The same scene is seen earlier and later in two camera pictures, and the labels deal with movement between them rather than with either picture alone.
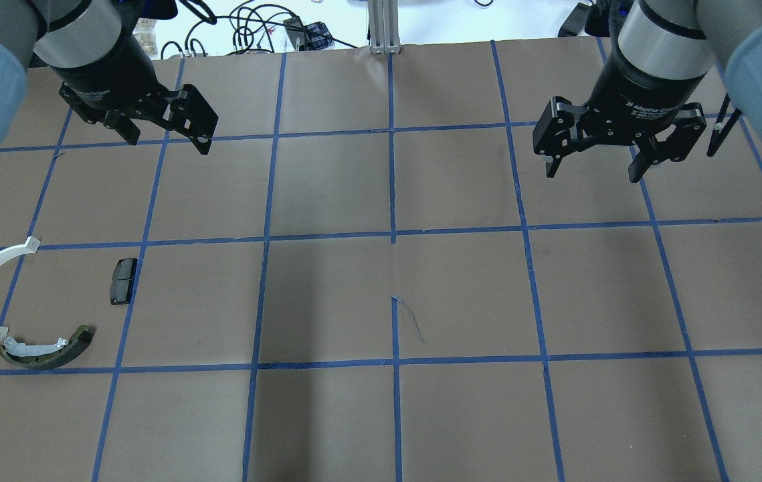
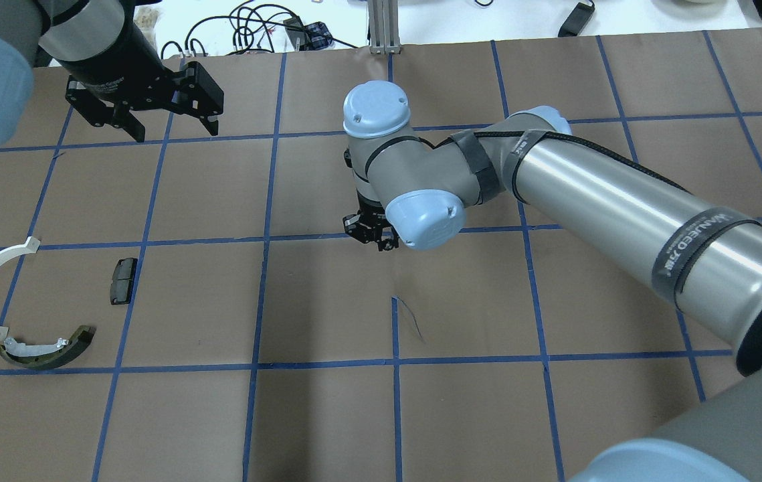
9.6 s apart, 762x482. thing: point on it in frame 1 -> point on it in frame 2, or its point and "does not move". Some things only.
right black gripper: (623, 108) -> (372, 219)
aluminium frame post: (384, 27) does not move
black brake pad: (122, 280) does not move
